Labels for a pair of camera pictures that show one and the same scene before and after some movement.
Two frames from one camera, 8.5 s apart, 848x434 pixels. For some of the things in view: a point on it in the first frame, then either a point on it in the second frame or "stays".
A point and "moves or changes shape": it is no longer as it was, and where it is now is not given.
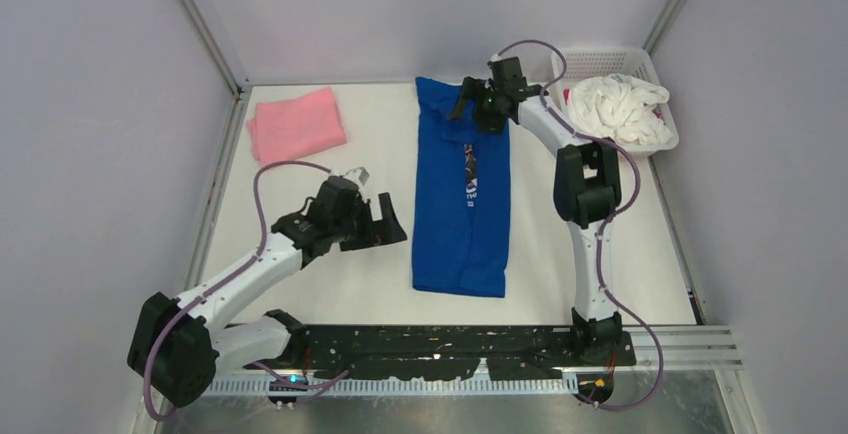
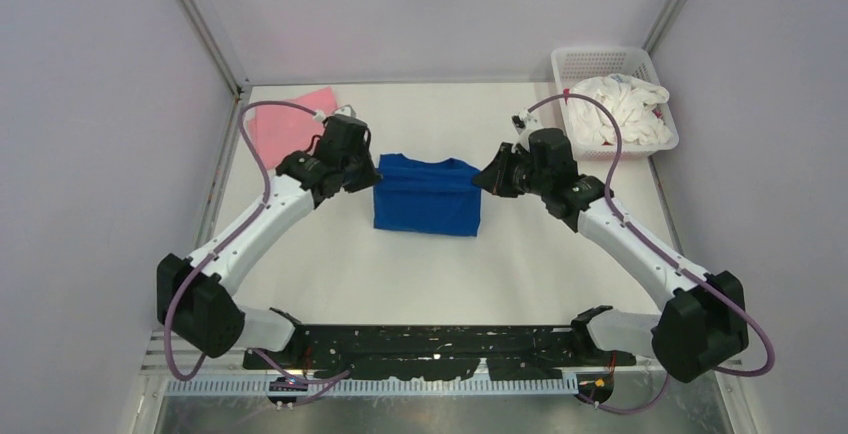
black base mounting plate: x=448 y=353 stays
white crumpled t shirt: x=621 y=107 stays
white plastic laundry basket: x=617 y=94 stays
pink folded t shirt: x=293 y=126 stays
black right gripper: x=469 y=91 -> x=496 y=179
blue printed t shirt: x=461 y=198 moves or changes shape
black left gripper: x=387 y=230 -> x=369 y=178
